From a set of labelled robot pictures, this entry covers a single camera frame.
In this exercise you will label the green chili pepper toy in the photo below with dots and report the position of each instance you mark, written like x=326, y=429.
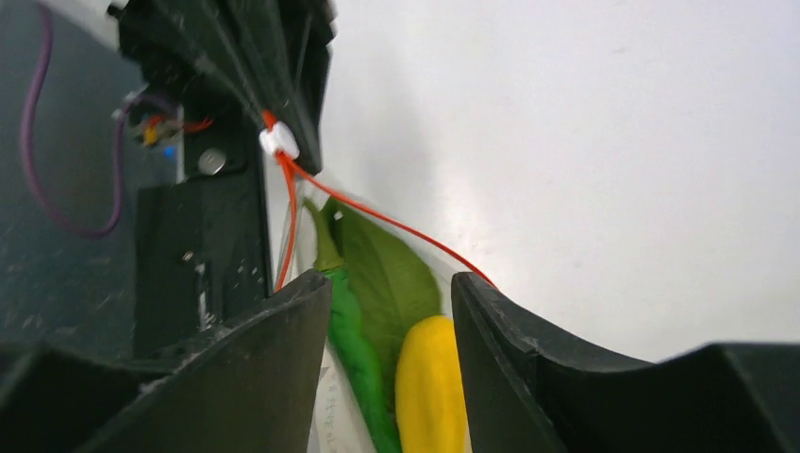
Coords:
x=357, y=355

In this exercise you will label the clear orange zip bag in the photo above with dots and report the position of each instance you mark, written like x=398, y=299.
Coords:
x=278, y=144

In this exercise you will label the yellow corn toy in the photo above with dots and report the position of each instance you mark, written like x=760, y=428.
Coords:
x=429, y=399

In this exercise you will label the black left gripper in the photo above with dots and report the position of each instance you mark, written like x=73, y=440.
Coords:
x=243, y=58

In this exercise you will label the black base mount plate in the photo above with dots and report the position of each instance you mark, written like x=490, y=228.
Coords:
x=202, y=245

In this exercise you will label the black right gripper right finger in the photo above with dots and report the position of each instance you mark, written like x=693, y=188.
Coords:
x=531, y=386

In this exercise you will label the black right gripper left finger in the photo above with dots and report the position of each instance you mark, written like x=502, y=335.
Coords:
x=247, y=385

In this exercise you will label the green leafy vegetable toy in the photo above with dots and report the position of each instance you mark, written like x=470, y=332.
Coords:
x=395, y=288

